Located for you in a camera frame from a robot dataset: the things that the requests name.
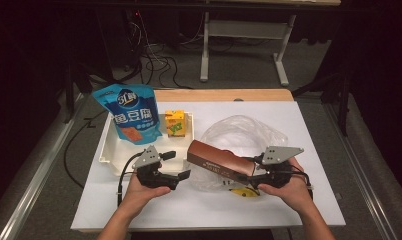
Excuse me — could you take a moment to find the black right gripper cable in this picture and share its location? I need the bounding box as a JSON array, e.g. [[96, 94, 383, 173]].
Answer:
[[288, 166, 314, 201]]

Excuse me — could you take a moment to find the blue snack pouch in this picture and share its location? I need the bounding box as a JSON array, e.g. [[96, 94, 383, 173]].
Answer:
[[91, 83, 163, 146]]

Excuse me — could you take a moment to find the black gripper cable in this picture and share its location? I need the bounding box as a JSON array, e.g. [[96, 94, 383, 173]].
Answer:
[[62, 108, 147, 206], [288, 166, 314, 201]]

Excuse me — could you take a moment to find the long brown box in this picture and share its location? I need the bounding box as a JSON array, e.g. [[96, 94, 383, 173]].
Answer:
[[186, 139, 258, 183]]

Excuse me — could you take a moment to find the clear plastic shopping bag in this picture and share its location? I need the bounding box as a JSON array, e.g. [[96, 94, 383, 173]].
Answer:
[[188, 114, 290, 198]]

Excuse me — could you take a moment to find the person's left hand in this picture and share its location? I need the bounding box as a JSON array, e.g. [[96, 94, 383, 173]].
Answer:
[[123, 173, 172, 214]]

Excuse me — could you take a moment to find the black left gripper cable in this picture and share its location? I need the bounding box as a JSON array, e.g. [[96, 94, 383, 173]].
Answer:
[[62, 108, 147, 206]]

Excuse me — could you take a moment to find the yellow drink carton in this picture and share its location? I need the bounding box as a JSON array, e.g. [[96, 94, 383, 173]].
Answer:
[[164, 109, 187, 138]]

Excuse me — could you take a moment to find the person's right hand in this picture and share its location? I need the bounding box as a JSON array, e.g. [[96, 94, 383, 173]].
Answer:
[[257, 157, 313, 214]]

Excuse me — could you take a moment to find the tangle of floor cables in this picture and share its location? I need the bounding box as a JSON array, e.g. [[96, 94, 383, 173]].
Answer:
[[122, 9, 207, 89]]

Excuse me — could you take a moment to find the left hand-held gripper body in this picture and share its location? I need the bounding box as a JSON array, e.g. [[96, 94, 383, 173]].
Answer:
[[132, 144, 173, 189]]

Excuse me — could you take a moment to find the white plastic bin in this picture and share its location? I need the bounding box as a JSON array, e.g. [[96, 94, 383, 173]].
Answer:
[[98, 111, 196, 177]]

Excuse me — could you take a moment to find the grey metal desk frame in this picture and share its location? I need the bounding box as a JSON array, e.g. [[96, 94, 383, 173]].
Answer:
[[199, 0, 342, 88]]

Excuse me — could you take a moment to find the white board table cover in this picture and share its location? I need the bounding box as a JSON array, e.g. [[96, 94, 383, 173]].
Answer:
[[70, 100, 347, 231]]

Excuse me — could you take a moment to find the aluminium rail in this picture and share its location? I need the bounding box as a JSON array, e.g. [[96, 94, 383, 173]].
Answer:
[[0, 93, 90, 240], [327, 106, 402, 240]]

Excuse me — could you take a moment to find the black stand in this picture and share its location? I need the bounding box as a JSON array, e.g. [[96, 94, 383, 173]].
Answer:
[[63, 59, 93, 124], [292, 69, 353, 138]]

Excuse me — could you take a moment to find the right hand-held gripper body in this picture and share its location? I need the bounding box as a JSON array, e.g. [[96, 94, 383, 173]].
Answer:
[[252, 146, 305, 188]]

